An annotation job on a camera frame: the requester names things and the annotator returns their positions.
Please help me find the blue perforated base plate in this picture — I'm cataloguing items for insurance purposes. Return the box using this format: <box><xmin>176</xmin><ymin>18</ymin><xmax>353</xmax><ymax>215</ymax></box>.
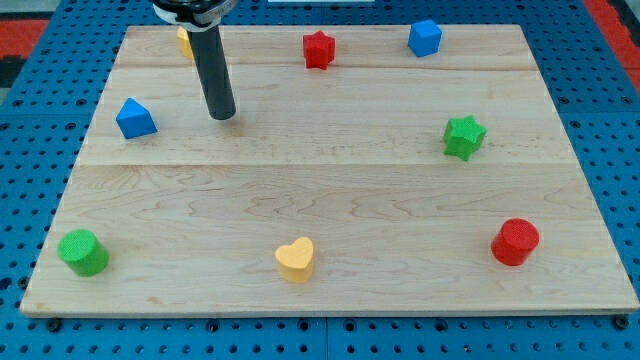
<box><xmin>1</xmin><ymin>0</ymin><xmax>639</xmax><ymax>359</ymax></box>

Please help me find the blue triangular prism block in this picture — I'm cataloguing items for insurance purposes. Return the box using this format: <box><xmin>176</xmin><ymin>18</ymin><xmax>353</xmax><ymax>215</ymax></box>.
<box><xmin>116</xmin><ymin>98</ymin><xmax>157</xmax><ymax>140</ymax></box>

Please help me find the light wooden board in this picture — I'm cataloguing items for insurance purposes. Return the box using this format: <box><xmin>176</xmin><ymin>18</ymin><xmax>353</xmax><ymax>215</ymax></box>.
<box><xmin>21</xmin><ymin>25</ymin><xmax>639</xmax><ymax>318</ymax></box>

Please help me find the blue cube block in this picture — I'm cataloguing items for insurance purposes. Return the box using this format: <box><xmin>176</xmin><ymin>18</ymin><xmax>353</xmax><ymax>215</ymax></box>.
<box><xmin>408</xmin><ymin>20</ymin><xmax>442</xmax><ymax>57</ymax></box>

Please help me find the yellow block behind rod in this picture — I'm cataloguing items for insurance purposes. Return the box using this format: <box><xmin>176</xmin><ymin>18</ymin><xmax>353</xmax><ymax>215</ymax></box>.
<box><xmin>176</xmin><ymin>27</ymin><xmax>194</xmax><ymax>60</ymax></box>

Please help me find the green star block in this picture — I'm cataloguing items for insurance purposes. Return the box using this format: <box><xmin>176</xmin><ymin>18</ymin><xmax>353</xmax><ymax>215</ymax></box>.
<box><xmin>443</xmin><ymin>115</ymin><xmax>487</xmax><ymax>161</ymax></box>

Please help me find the red cylinder block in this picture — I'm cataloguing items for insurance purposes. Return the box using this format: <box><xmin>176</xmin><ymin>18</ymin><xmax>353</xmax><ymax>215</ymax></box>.
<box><xmin>491</xmin><ymin>218</ymin><xmax>540</xmax><ymax>266</ymax></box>

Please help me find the red star block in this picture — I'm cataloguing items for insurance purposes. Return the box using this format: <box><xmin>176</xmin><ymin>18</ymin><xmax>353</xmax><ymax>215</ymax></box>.
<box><xmin>302</xmin><ymin>30</ymin><xmax>336</xmax><ymax>70</ymax></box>

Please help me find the yellow heart block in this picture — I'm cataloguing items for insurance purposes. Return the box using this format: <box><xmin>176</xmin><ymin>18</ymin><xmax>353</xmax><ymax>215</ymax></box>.
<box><xmin>274</xmin><ymin>237</ymin><xmax>315</xmax><ymax>283</ymax></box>

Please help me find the green cylinder block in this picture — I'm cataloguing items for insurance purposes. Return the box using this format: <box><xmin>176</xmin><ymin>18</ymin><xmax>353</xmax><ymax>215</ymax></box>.
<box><xmin>57</xmin><ymin>229</ymin><xmax>110</xmax><ymax>277</ymax></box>

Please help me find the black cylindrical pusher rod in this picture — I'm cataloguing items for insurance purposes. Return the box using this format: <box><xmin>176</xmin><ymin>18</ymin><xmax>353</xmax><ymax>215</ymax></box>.
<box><xmin>188</xmin><ymin>26</ymin><xmax>236</xmax><ymax>120</ymax></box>

